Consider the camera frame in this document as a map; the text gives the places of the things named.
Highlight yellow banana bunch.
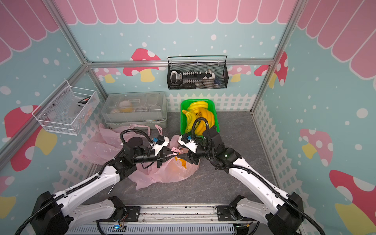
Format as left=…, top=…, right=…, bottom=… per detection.
left=175, top=157, right=187, bottom=169

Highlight pink plastic bag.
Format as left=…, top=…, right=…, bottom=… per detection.
left=129, top=142, right=200, bottom=191

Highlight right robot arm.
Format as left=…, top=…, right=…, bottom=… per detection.
left=178, top=117, right=325, bottom=235

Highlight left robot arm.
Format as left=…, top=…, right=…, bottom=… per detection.
left=15, top=129, right=180, bottom=235

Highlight bananas in green basket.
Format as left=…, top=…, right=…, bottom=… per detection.
left=180, top=99, right=219, bottom=134

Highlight pink plastic bags pile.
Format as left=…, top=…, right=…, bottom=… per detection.
left=77, top=122, right=165, bottom=166

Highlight clear plastic storage box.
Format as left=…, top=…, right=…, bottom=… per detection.
left=101, top=92, right=167, bottom=129

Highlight green plastic basket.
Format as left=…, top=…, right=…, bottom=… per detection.
left=180, top=99, right=220, bottom=137

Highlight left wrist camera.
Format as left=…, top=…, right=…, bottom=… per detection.
left=152, top=135, right=169, bottom=156

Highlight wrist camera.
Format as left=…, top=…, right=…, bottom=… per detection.
left=178, top=133, right=198, bottom=153
left=152, top=135, right=169, bottom=156

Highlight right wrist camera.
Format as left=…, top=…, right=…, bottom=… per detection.
left=178, top=133, right=198, bottom=153

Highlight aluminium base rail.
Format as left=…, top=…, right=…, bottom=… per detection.
left=68, top=204, right=259, bottom=235

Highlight black wire mesh basket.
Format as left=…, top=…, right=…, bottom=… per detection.
left=166, top=55, right=229, bottom=90

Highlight white wire mesh basket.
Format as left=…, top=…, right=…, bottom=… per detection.
left=32, top=81, right=100, bottom=136

